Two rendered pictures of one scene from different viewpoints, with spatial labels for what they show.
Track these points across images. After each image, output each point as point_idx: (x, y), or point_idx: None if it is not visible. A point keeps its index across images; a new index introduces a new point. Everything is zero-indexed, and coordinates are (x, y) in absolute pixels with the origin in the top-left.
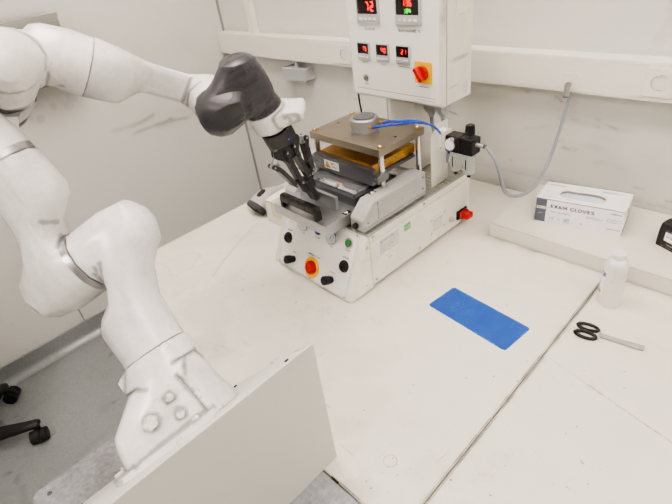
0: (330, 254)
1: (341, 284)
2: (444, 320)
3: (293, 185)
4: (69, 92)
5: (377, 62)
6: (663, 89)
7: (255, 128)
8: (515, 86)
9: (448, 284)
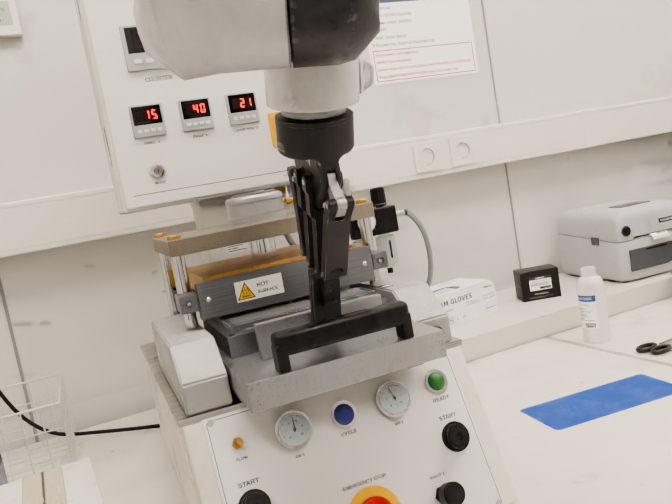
0: (406, 441)
1: (474, 480)
2: (605, 421)
3: (343, 268)
4: None
5: (184, 135)
6: (431, 162)
7: (331, 84)
8: None
9: (508, 413)
